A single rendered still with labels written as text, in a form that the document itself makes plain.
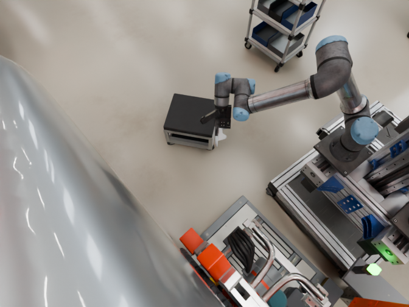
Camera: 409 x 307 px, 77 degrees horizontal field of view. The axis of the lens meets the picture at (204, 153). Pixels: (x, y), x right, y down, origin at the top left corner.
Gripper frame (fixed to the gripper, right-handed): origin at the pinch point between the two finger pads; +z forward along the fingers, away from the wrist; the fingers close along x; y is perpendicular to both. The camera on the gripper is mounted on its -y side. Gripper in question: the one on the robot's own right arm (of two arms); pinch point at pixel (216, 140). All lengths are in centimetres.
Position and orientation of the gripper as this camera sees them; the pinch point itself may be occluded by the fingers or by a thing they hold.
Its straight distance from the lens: 139.7
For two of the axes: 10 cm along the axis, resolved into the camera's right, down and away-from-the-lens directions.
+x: 0.9, -4.6, 8.8
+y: 10.0, 0.5, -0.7
